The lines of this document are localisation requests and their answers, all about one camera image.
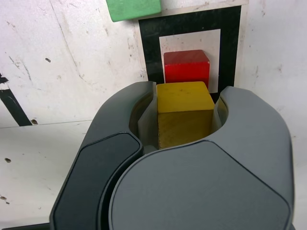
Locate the yellow cube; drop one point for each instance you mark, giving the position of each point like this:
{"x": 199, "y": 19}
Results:
{"x": 184, "y": 103}

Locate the black tape strip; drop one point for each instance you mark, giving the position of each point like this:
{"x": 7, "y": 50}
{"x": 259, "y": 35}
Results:
{"x": 14, "y": 107}

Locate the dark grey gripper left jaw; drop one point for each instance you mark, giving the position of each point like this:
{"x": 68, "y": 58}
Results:
{"x": 96, "y": 167}

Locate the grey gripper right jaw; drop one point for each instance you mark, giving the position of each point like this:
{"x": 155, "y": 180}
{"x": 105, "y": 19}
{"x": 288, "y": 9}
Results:
{"x": 204, "y": 187}

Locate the red cube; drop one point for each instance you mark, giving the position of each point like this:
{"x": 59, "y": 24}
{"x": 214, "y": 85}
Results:
{"x": 185, "y": 69}

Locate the black tape square outline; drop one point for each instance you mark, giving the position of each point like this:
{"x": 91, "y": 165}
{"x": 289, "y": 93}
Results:
{"x": 148, "y": 48}

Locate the green cube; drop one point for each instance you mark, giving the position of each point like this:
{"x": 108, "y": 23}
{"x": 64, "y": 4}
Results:
{"x": 133, "y": 9}

